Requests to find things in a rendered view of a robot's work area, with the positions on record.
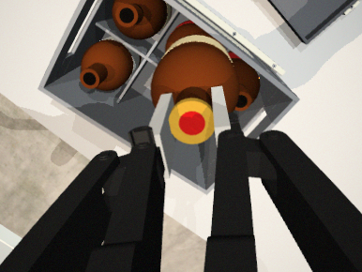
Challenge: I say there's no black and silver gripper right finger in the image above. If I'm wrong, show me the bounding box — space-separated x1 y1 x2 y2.
204 86 362 272

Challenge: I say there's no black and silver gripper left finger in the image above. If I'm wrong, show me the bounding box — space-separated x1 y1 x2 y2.
0 93 176 272

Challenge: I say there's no grey square tray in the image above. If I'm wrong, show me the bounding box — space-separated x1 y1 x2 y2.
267 0 358 45

